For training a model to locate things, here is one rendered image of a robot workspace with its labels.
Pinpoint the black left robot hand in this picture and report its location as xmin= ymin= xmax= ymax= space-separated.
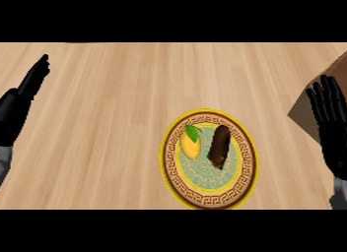
xmin=0 ymin=53 xmax=50 ymax=148

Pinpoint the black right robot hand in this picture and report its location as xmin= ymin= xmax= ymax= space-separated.
xmin=303 ymin=74 xmax=347 ymax=182

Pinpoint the brown cardboard box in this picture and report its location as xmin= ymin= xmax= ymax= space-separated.
xmin=286 ymin=49 xmax=347 ymax=144

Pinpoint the yellow-rimmed patterned plate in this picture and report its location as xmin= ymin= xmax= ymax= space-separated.
xmin=158 ymin=108 xmax=259 ymax=211

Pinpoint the yellow lemon with green leaf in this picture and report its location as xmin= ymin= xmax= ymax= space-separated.
xmin=179 ymin=124 xmax=204 ymax=161

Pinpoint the dark brown elongated food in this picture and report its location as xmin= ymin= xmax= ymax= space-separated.
xmin=206 ymin=124 xmax=232 ymax=171

